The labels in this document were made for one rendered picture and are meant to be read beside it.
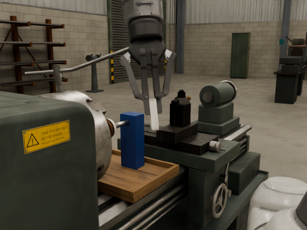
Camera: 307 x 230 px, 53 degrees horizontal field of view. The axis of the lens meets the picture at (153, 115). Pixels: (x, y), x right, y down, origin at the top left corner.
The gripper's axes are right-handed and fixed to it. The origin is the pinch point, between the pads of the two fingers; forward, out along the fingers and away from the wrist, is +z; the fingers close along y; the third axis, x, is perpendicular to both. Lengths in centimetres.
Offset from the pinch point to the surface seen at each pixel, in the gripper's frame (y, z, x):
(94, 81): -74, -169, 881
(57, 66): -24.9, -19.1, 28.9
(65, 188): -20.4, 14.1, 2.6
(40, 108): -22.8, -3.1, -3.9
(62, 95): -23.5, -9.9, 26.5
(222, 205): 35, 40, 74
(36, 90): -230, -147, 825
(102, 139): -13.0, 4.3, 24.4
